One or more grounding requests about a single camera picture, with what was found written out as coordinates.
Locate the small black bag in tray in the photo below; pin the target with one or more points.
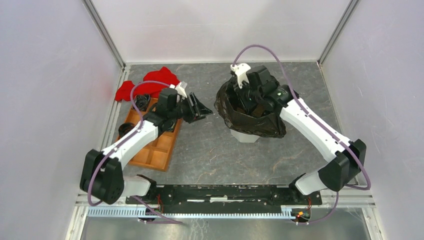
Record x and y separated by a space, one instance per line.
142 102

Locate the black plastic trash bag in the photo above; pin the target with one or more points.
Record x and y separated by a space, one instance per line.
261 123

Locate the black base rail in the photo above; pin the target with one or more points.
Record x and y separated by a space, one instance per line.
225 199

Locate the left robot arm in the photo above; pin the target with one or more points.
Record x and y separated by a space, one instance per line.
102 173

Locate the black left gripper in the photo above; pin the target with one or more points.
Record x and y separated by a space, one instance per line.
196 112

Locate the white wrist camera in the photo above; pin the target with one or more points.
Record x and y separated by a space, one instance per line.
180 88
240 70

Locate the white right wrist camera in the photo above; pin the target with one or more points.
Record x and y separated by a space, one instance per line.
240 70

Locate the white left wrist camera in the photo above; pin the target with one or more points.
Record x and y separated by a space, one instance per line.
180 88

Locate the wooden compartment tray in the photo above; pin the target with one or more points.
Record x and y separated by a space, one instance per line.
157 154

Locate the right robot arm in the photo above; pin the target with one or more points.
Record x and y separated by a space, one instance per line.
256 87

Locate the white plastic trash bin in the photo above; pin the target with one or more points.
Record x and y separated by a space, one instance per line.
243 137

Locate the red cloth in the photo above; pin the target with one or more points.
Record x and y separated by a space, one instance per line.
164 75

